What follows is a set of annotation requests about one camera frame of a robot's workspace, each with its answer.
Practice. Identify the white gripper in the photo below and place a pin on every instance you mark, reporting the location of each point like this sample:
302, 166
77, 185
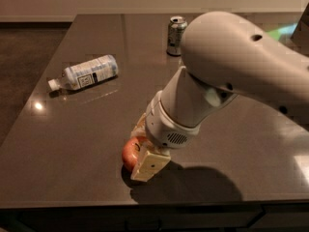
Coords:
159, 129

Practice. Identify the red apple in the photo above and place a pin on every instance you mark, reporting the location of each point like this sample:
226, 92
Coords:
131, 151

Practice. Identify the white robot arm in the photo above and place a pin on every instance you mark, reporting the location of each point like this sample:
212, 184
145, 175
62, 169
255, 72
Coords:
224, 55

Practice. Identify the silver 7up can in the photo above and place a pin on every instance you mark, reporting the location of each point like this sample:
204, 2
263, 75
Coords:
176, 27

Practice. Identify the clear plastic water bottle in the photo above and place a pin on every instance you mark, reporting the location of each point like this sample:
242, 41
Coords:
85, 74

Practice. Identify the green snack bag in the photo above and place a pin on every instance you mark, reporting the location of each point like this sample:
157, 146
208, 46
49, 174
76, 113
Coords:
282, 33

